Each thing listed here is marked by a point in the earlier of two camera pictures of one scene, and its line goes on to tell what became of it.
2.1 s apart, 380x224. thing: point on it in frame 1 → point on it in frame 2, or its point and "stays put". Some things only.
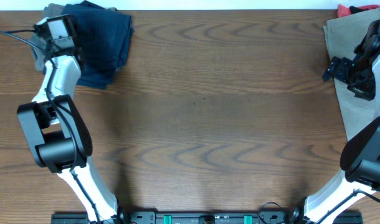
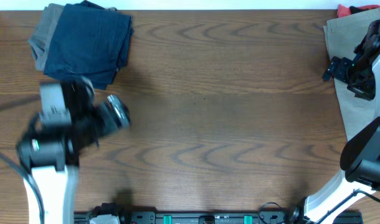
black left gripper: [52, 50] → [103, 111]
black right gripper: [365, 92] stays put
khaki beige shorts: [344, 34] stays put
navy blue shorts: [103, 38] stays put
